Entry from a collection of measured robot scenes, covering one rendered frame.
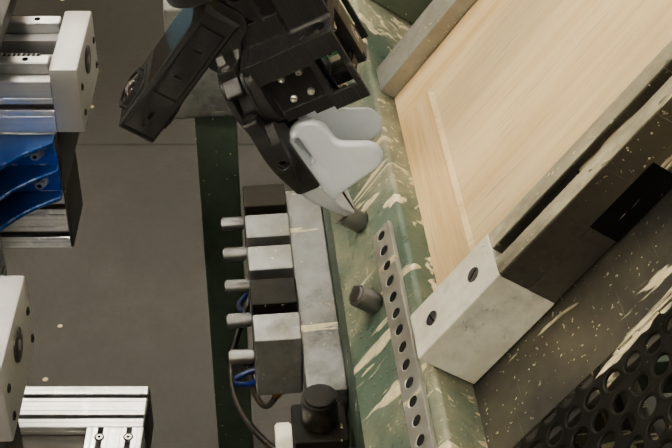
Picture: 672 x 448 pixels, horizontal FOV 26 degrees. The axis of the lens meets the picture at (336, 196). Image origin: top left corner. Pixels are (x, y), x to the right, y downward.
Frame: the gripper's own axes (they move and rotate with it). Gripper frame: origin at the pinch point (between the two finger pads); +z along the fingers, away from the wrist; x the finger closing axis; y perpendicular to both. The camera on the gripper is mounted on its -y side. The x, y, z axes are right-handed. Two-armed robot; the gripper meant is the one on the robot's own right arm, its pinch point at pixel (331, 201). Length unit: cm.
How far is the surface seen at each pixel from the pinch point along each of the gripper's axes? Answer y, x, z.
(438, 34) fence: -4, 75, 35
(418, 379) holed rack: -11.8, 24.6, 40.8
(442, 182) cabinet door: -7, 53, 40
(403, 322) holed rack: -13, 33, 41
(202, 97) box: -41, 90, 38
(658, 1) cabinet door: 22, 48, 26
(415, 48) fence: -8, 75, 36
